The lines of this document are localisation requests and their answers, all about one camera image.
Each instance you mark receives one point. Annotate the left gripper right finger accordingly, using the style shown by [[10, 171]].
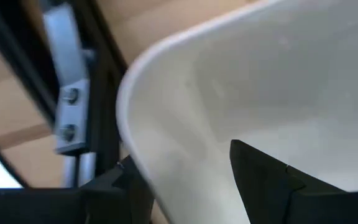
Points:
[[266, 193]]

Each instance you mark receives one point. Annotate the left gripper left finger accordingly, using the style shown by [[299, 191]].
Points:
[[117, 199]]

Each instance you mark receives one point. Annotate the white plastic basket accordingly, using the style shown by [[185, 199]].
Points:
[[259, 77]]

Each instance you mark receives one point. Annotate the silver bolt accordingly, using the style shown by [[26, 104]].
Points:
[[71, 96], [68, 132]]

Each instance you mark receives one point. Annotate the black aluminium rig frame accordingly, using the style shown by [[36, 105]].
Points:
[[104, 109]]

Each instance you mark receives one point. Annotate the silver bracket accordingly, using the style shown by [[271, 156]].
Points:
[[73, 115]]

